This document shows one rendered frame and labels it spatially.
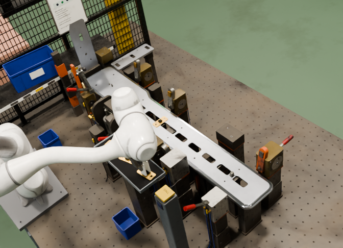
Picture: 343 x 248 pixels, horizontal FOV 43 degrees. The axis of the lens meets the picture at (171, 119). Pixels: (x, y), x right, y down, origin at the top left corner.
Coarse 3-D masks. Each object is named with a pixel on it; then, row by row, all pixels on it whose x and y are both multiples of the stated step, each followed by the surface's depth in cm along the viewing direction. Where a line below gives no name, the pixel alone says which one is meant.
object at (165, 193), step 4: (160, 188) 177; (164, 188) 176; (168, 188) 176; (156, 192) 176; (160, 192) 175; (164, 192) 175; (168, 192) 175; (172, 192) 174; (160, 196) 174; (164, 196) 173; (168, 196) 173; (164, 200) 172
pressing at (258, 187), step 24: (96, 72) 272; (120, 72) 268; (144, 96) 247; (168, 120) 229; (168, 144) 216; (216, 144) 212; (192, 168) 203; (216, 168) 201; (240, 168) 198; (240, 192) 189; (264, 192) 187
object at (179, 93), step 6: (180, 90) 239; (180, 96) 235; (174, 102) 235; (180, 102) 237; (186, 102) 241; (174, 108) 238; (180, 108) 240; (186, 108) 244; (180, 114) 243; (186, 114) 247; (186, 120) 250
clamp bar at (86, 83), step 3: (78, 69) 238; (81, 69) 238; (84, 69) 239; (78, 72) 237; (81, 72) 237; (78, 75) 238; (81, 75) 238; (81, 78) 240; (84, 78) 240; (84, 81) 241; (87, 81) 243; (84, 84) 245; (87, 84) 244; (87, 87) 245; (90, 87) 246
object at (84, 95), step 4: (84, 92) 250; (88, 92) 249; (84, 96) 247; (88, 96) 247; (92, 96) 249; (84, 100) 247; (88, 100) 248; (92, 100) 250; (96, 100) 253; (84, 104) 251; (88, 104) 249; (92, 104) 251; (88, 108) 251; (88, 112) 259; (92, 120) 262; (92, 124) 265
